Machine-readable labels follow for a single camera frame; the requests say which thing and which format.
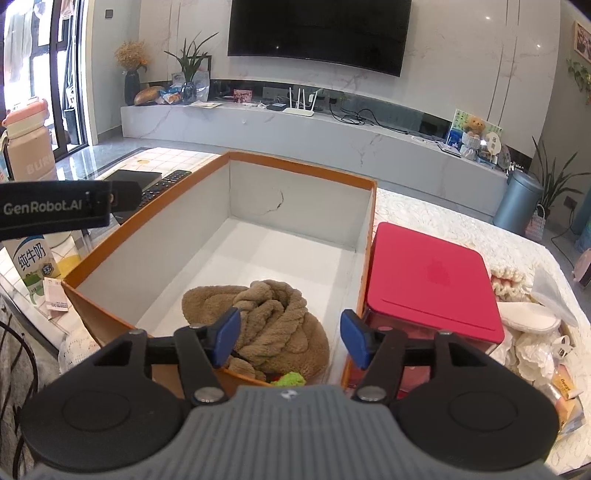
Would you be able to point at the black remote control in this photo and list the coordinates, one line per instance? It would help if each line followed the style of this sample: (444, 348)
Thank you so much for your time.
(168, 181)

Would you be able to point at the dried yellow flowers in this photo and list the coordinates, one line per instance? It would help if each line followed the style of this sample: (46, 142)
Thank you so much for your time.
(130, 55)

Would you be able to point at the cream oval slipper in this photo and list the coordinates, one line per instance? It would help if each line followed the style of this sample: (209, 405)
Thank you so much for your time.
(528, 317)

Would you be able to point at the green fuzzy cloth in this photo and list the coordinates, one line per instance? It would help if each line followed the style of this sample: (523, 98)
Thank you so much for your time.
(291, 379)

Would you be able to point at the brown fuzzy towel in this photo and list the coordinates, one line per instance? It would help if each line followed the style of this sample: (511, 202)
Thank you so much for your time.
(286, 332)

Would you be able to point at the white marble television console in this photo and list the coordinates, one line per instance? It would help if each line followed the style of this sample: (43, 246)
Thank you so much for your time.
(277, 134)

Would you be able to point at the yellow orange packet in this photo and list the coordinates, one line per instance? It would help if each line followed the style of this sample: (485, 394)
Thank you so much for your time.
(567, 397)

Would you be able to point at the wooden picture frame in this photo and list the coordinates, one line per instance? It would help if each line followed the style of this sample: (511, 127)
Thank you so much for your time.
(582, 40)

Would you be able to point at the white green milk carton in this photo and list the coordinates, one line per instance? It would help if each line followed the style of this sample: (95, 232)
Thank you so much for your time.
(30, 267)

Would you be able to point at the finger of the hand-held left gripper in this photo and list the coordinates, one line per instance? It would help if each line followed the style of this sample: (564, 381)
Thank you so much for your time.
(125, 196)

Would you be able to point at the blue metal trash can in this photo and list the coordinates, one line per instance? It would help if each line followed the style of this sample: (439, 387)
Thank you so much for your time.
(517, 203)

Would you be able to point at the white paper receipt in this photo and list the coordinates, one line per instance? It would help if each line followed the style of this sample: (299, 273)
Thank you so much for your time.
(56, 300)

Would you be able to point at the round white paper fan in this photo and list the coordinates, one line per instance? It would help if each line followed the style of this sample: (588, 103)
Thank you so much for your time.
(493, 144)

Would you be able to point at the tall green floor plant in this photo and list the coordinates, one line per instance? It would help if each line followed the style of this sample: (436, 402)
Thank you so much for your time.
(551, 180)

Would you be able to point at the white storage box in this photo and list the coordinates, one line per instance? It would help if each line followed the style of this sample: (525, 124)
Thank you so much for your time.
(277, 258)

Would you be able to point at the red lidded box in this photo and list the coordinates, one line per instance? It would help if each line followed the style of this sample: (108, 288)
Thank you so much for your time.
(429, 277)

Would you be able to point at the clear plastic bag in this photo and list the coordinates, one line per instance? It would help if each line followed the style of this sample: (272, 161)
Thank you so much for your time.
(551, 290)

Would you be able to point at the pink small heater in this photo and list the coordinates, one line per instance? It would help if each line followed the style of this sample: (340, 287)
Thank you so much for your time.
(584, 267)

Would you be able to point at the black wall television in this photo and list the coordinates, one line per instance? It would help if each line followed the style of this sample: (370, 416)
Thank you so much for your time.
(318, 32)

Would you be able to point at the white textured blanket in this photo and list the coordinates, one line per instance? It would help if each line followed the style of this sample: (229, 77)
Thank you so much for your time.
(461, 230)

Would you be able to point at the dark vase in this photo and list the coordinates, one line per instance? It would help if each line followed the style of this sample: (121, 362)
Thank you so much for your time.
(131, 87)

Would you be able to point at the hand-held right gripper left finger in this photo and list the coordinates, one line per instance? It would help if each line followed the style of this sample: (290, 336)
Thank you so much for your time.
(227, 339)

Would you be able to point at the teddy bear bouquet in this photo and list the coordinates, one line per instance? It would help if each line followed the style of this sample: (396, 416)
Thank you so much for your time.
(473, 136)

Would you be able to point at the white papers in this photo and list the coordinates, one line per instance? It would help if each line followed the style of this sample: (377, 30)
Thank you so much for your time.
(205, 105)

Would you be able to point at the brown oval ornament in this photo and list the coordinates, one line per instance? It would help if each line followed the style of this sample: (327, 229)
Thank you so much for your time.
(148, 96)

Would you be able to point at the black set-top box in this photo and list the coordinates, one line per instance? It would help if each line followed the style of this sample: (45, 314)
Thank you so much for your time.
(276, 107)

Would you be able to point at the pink photo card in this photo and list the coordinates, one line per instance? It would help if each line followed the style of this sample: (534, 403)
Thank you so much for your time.
(242, 96)

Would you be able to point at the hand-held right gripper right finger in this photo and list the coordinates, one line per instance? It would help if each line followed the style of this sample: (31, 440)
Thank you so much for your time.
(354, 341)

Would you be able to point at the pink water bottle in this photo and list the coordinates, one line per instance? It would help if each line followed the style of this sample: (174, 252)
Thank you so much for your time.
(30, 147)

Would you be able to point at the green plant in glass vase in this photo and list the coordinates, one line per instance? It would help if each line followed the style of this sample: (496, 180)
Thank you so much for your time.
(190, 69)

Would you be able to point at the black notebook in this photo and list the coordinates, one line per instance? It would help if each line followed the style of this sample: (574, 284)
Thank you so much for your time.
(131, 179)

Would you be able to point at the black framed glass door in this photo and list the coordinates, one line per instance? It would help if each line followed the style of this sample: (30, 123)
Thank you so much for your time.
(69, 69)

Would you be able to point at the white book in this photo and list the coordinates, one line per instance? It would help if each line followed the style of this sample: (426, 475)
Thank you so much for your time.
(448, 150)

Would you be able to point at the white router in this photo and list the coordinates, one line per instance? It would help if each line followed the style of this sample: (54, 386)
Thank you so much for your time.
(299, 110)

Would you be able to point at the pink white knitted hat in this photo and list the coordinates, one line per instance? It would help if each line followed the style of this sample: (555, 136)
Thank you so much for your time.
(508, 284)

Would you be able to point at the pink striped bag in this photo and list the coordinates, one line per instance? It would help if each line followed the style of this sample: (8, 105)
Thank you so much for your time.
(534, 226)

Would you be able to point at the dark wall socket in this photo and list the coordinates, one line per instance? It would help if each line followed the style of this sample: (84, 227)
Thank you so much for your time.
(570, 202)

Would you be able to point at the blue snack packet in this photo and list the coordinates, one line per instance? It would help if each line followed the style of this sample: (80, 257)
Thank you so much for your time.
(171, 97)

